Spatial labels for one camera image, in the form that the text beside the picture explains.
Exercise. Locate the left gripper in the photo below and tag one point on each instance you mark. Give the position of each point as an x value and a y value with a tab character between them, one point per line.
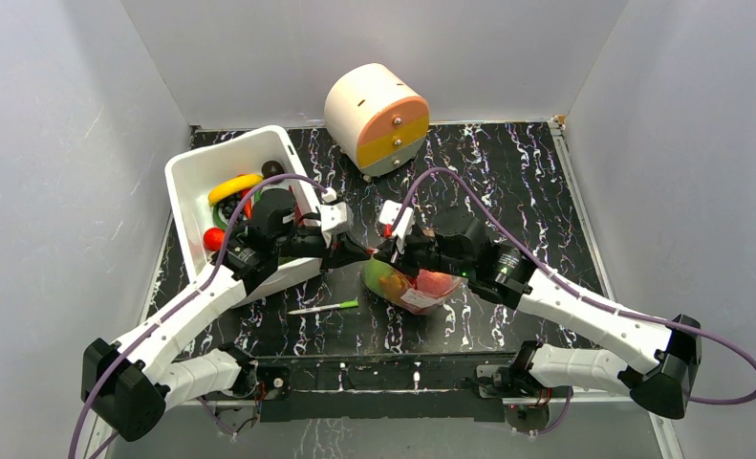
344	250

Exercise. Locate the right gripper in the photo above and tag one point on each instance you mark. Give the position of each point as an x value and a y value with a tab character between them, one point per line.
406	254

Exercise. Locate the green toy cabbage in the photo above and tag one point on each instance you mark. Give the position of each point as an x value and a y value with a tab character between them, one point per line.
384	281

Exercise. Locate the clear zip top bag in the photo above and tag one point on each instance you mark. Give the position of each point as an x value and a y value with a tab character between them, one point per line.
419	295

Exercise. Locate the toy peach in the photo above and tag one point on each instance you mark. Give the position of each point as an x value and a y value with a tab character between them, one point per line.
436	284

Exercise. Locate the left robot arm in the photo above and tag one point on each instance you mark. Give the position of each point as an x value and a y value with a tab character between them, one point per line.
131	382

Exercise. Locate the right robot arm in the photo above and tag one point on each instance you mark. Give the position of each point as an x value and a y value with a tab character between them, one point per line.
651	362

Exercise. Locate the dark round toy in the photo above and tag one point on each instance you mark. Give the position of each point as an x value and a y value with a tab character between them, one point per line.
272	168

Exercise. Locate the yellow toy banana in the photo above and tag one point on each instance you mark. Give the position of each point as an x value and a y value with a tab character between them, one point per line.
231	186

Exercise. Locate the dark toy grapes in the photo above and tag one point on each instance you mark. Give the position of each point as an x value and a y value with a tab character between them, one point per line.
229	204

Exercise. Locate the round mini drawer cabinet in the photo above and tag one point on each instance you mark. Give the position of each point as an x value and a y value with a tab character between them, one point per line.
376	119

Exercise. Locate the toy strawberry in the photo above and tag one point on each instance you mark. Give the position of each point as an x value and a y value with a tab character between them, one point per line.
213	239

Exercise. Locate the green toy bean pod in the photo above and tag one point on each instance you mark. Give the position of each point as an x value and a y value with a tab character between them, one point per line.
221	215

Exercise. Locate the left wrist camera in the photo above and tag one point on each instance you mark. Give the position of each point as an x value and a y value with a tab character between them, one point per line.
336	216

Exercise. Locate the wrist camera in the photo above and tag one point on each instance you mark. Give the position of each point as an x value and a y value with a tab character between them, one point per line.
395	222
336	216

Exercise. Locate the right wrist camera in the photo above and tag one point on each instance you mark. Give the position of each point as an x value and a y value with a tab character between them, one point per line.
395	222

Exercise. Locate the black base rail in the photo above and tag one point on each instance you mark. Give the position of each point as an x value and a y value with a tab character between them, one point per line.
379	386

